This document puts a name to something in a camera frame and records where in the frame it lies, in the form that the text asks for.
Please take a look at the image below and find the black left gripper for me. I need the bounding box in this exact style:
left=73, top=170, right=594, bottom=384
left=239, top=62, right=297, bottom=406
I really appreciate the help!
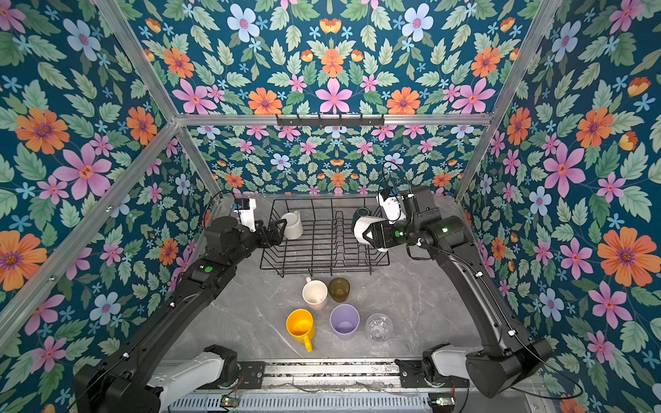
left=224, top=218, right=287, bottom=268

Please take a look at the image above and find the white mug red inside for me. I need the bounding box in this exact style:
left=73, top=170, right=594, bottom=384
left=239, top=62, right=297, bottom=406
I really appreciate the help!
left=282, top=211, right=304, bottom=240

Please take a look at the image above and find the cream faceted mug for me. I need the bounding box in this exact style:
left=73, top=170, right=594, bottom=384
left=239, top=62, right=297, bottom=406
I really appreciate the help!
left=353, top=216, right=387, bottom=252

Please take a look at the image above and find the dark green mug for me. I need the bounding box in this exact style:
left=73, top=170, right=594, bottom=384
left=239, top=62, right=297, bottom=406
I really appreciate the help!
left=354, top=206, right=371, bottom=220

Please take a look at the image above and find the white mug pink handle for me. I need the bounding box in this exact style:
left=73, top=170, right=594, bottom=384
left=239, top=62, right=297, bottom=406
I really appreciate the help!
left=302, top=277, right=329, bottom=311

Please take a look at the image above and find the yellow mug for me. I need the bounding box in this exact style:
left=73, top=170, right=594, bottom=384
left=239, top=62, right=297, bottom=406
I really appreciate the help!
left=286, top=309, right=316, bottom=352

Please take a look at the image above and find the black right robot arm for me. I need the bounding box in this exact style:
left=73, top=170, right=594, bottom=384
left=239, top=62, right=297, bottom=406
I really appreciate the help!
left=354, top=187, right=554, bottom=398

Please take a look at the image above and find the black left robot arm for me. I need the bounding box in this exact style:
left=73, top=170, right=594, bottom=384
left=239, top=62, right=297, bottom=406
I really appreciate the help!
left=73, top=216, right=287, bottom=412

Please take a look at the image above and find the olive green glass cup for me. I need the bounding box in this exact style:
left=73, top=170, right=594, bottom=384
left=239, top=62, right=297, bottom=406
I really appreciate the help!
left=328, top=277, right=350, bottom=303

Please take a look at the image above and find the clear glass cup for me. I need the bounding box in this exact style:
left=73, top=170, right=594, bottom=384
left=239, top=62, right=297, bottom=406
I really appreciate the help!
left=365, top=313, right=394, bottom=342

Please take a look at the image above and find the lilac plastic cup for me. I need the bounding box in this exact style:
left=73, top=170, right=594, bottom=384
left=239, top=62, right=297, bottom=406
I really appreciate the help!
left=330, top=304, right=361, bottom=341

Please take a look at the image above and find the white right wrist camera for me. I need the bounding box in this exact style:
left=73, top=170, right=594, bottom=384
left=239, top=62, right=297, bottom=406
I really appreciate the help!
left=377, top=189, right=406, bottom=224

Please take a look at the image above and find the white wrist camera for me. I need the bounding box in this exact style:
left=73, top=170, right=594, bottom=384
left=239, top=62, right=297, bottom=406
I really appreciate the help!
left=377, top=189, right=406, bottom=224
left=233, top=198, right=256, bottom=232

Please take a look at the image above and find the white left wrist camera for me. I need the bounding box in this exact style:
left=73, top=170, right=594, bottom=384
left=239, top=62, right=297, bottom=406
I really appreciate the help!
left=233, top=198, right=256, bottom=232

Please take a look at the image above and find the black wire dish rack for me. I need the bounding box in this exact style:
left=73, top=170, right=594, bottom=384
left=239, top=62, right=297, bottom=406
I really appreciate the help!
left=260, top=196, right=390, bottom=277

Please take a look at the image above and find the black hook rail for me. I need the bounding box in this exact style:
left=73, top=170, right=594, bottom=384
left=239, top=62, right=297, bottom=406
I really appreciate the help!
left=275, top=115, right=386, bottom=127

